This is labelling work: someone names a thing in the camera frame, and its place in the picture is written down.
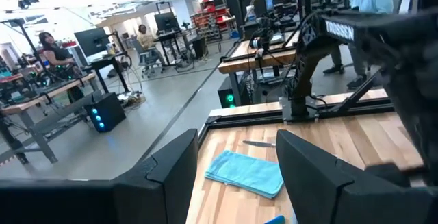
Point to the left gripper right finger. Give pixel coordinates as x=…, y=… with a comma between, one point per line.
x=315, y=189

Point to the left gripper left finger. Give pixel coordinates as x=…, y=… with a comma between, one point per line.
x=164, y=189

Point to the teal towel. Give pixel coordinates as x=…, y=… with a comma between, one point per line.
x=243, y=172

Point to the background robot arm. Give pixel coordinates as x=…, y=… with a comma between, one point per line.
x=263, y=32

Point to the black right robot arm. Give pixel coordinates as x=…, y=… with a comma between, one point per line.
x=338, y=30

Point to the computer tower blue lights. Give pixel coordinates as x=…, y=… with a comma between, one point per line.
x=109, y=111

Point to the computer tower green light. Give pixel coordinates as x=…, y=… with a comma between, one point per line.
x=230, y=98

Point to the grey office chair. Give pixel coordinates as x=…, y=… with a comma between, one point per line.
x=147, y=58

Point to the black standing desk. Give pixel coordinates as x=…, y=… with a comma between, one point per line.
x=171, y=35
x=106, y=61

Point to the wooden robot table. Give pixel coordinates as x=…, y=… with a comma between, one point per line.
x=239, y=67

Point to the wooden workbench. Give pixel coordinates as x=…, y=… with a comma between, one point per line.
x=41, y=97

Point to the black computer monitor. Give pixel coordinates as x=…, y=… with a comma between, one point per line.
x=166, y=22
x=91, y=41

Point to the red parts shelving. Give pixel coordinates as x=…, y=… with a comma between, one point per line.
x=214, y=15

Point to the black ceiling spotlight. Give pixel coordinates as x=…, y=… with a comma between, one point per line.
x=27, y=1

